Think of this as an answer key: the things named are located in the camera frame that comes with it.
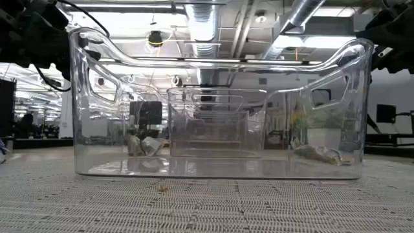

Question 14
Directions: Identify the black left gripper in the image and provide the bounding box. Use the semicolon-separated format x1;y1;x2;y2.
30;1;102;82

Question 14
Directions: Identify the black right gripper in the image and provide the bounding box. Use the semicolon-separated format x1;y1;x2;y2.
337;6;402;74

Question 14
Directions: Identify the blue granola bar red end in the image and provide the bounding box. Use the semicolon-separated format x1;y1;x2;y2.
314;146;344;166

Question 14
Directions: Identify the rectangular ceiling light panel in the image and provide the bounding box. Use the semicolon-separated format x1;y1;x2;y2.
281;34;356;49

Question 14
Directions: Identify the green potted plant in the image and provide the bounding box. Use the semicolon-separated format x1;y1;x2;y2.
289;102;353;130

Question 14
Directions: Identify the black round ceiling device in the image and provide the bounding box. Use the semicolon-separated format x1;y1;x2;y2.
147;30;164;48

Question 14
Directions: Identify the white building column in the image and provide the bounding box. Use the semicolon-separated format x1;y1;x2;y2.
59;63;74;139

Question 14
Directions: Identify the small black monitor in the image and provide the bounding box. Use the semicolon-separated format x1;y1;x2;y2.
376;104;397;124

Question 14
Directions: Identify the white plant pot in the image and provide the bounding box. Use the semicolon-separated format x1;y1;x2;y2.
306;128;343;150

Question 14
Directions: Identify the person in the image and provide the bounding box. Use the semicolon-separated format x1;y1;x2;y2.
17;113;36;139

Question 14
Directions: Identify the grey waste bin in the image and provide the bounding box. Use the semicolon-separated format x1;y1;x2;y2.
1;135;16;152

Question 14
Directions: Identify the woven white table mat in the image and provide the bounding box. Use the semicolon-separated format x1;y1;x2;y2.
0;155;414;233

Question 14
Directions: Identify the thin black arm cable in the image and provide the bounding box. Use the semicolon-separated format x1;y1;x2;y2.
33;64;72;93
55;0;111;38

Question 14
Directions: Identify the yellow ceiling cable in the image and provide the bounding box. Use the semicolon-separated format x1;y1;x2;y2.
144;28;175;47

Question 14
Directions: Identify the silver spiral air duct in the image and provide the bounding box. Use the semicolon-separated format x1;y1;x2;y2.
261;0;327;61

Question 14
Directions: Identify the silver round air duct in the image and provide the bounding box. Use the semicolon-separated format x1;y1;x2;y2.
184;0;221;85

